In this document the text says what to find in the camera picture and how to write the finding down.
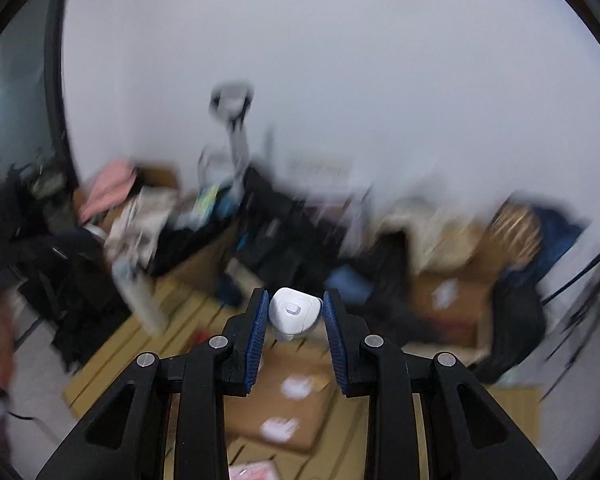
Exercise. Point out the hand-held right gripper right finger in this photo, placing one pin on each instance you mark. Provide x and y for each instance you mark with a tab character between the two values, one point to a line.
337	345

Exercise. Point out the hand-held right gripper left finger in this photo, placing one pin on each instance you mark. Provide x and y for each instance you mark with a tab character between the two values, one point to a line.
257	340

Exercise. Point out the small white round case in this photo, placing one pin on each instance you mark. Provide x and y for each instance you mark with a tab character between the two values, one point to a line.
296	386
279	429
294	312

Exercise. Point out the red printed box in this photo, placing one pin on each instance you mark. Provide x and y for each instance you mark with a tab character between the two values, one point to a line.
202	336

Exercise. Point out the black garment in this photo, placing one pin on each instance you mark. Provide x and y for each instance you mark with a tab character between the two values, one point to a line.
390	285

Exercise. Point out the black clothing heap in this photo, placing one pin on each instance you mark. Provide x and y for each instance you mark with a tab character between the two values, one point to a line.
280	240

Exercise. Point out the white thermos bottle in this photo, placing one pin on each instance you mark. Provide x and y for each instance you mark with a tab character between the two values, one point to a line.
145	300

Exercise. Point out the cardboard box with labels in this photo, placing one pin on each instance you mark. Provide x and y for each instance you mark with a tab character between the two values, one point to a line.
455	310

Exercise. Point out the pink printed wipes pack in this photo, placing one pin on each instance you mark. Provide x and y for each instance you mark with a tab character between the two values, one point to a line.
252	472

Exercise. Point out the beige tote bag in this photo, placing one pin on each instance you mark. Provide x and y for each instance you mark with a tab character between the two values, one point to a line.
430	230

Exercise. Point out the beige clothing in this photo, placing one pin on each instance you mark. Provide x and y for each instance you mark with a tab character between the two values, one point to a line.
140	220

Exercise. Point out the black backpack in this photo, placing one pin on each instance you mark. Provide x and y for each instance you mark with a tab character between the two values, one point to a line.
517	325

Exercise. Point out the black clothes pile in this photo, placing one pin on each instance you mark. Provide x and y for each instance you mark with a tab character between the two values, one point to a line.
80	285

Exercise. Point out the pink cloth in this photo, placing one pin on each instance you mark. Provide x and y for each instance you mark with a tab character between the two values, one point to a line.
107	190

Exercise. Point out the blue bag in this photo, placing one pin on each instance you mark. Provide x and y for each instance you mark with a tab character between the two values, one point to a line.
560	240

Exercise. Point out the black folding trolley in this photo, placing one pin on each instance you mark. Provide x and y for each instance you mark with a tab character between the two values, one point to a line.
45	195

